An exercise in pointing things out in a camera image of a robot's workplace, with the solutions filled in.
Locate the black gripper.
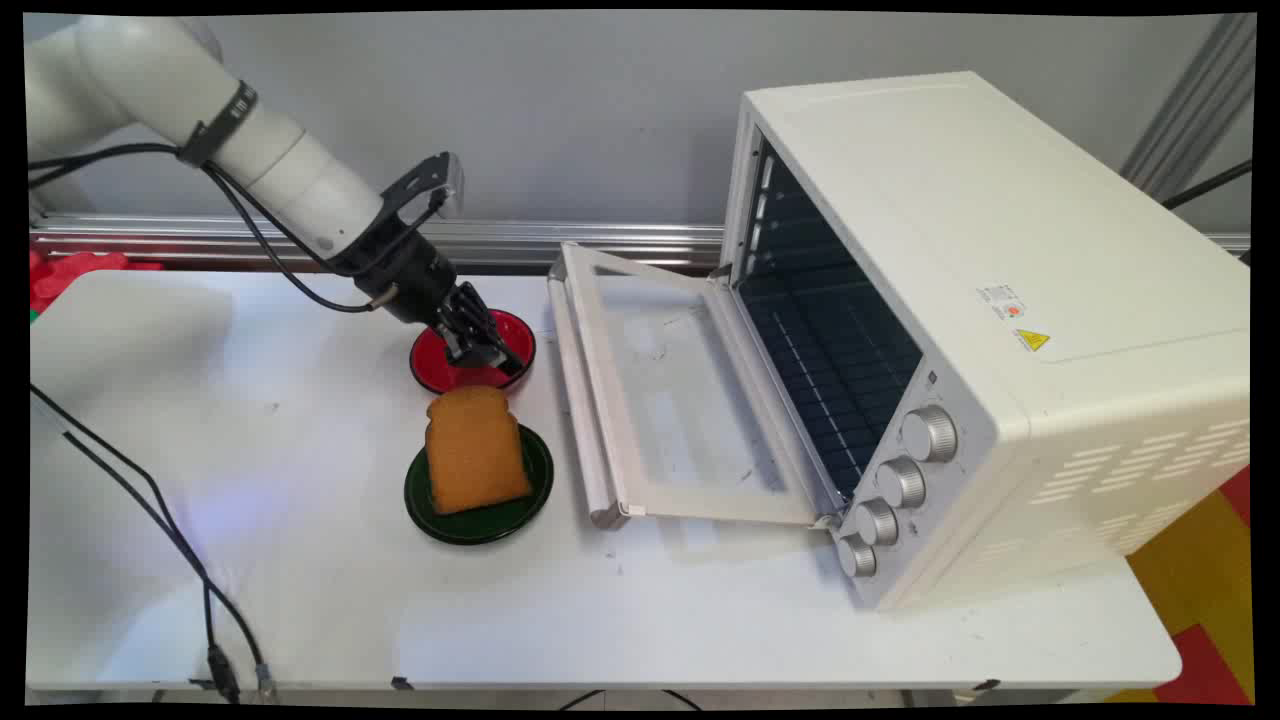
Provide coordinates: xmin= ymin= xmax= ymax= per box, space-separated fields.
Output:
xmin=340 ymin=226 xmax=527 ymax=377

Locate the red round plate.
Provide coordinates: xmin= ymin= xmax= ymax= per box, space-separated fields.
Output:
xmin=409 ymin=309 xmax=537 ymax=395

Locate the toast bread slice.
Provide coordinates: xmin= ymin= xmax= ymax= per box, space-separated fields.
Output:
xmin=424 ymin=386 xmax=533 ymax=516

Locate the dark green round plate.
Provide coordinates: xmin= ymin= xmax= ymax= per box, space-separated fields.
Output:
xmin=404 ymin=424 xmax=555 ymax=546

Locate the white oven door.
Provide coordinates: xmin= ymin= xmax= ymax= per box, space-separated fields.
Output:
xmin=546 ymin=242 xmax=849 ymax=529

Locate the red cloth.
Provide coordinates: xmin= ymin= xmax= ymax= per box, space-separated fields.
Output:
xmin=30 ymin=250 xmax=163 ymax=315

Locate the silver oven knob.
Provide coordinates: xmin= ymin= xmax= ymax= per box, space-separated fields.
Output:
xmin=853 ymin=498 xmax=900 ymax=547
xmin=876 ymin=456 xmax=928 ymax=510
xmin=901 ymin=405 xmax=959 ymax=464
xmin=836 ymin=534 xmax=878 ymax=580

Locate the white toaster oven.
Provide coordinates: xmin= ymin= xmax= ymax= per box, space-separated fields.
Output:
xmin=716 ymin=71 xmax=1251 ymax=612

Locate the aluminium rail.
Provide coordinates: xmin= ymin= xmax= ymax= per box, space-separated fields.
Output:
xmin=30 ymin=214 xmax=1251 ymax=269

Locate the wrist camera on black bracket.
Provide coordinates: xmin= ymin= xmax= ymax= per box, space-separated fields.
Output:
xmin=378 ymin=152 xmax=465 ymax=227

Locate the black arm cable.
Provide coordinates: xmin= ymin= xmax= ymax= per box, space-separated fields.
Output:
xmin=28 ymin=143 xmax=401 ymax=314

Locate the black velcro arm strap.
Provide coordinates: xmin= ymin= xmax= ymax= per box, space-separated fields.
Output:
xmin=178 ymin=80 xmax=259 ymax=167

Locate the black table cable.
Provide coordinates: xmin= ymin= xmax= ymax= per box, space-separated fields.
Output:
xmin=62 ymin=430 xmax=241 ymax=703
xmin=28 ymin=384 xmax=269 ymax=701

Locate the black background cable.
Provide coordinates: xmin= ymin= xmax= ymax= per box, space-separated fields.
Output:
xmin=1160 ymin=158 xmax=1253 ymax=211

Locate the aluminium frame post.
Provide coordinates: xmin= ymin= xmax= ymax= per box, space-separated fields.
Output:
xmin=1120 ymin=14 xmax=1257 ymax=201

